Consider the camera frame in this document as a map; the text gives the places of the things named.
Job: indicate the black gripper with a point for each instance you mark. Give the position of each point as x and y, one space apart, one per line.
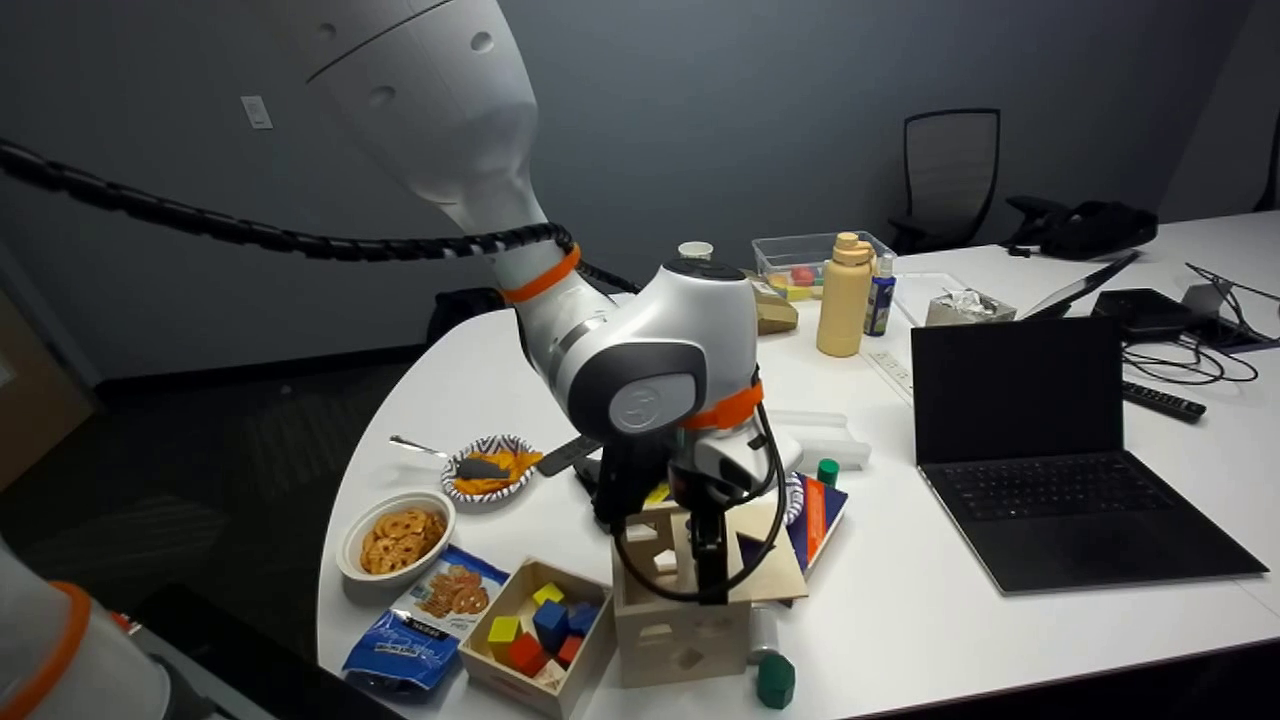
700 474

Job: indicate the yellow mustard bottle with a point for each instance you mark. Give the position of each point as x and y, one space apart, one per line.
846 295

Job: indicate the black office chair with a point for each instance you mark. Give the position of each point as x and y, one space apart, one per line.
948 179

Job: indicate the black remote control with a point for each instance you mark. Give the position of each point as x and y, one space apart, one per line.
1165 400

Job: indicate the blue snack bag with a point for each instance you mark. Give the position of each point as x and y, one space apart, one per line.
415 646

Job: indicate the black laptop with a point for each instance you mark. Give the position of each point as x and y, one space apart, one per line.
1023 438

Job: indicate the white bowl of pretzels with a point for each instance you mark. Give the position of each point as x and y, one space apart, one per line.
395 538

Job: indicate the wooden shape sorter box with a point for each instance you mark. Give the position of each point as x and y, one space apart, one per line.
665 620

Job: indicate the metal spoon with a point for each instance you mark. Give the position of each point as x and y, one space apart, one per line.
445 456

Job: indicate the wooden tray of blocks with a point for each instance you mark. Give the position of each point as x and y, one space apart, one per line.
541 641

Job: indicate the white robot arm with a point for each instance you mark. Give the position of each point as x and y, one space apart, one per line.
439 92

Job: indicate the clear plastic container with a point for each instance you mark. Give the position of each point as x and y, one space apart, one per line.
798 265

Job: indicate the patterned bowl of chips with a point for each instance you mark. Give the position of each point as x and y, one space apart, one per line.
509 454

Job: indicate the clear plastic box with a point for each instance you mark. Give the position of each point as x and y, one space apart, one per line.
809 438

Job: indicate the black bag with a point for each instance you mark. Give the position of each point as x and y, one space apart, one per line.
1081 231

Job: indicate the green small cup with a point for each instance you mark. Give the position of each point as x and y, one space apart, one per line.
775 681

